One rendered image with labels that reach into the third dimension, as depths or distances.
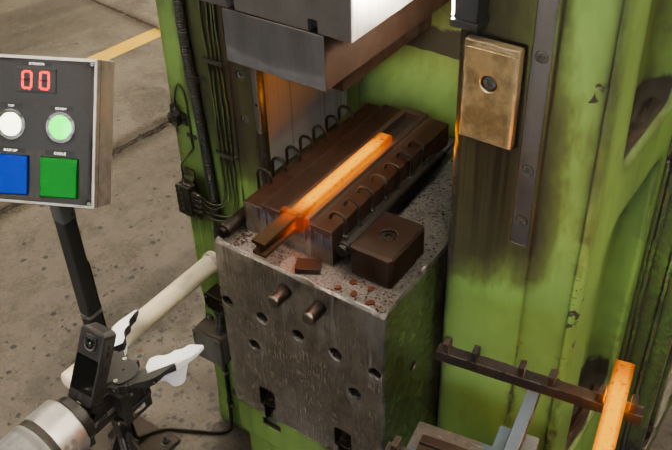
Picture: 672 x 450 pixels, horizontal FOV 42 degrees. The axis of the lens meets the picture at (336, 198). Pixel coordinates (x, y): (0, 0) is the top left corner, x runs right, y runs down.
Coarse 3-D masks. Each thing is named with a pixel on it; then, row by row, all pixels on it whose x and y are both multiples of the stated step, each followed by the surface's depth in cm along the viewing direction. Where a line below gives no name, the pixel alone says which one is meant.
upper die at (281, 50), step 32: (416, 0) 150; (448, 0) 160; (224, 32) 141; (256, 32) 137; (288, 32) 133; (384, 32) 144; (256, 64) 140; (288, 64) 136; (320, 64) 132; (352, 64) 139
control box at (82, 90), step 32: (0, 64) 164; (32, 64) 163; (64, 64) 162; (96, 64) 161; (0, 96) 164; (32, 96) 163; (64, 96) 162; (96, 96) 162; (32, 128) 164; (96, 128) 163; (32, 160) 165; (96, 160) 164; (32, 192) 166; (96, 192) 165
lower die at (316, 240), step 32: (352, 128) 180; (384, 128) 176; (416, 128) 177; (448, 128) 179; (320, 160) 170; (384, 160) 169; (416, 160) 171; (256, 192) 163; (288, 192) 161; (352, 192) 160; (384, 192) 164; (256, 224) 163; (320, 224) 153; (352, 224) 157; (320, 256) 157
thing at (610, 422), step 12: (624, 372) 130; (612, 384) 128; (624, 384) 128; (612, 396) 126; (624, 396) 126; (612, 408) 124; (624, 408) 124; (600, 420) 123; (612, 420) 123; (600, 432) 121; (612, 432) 121; (600, 444) 120; (612, 444) 120
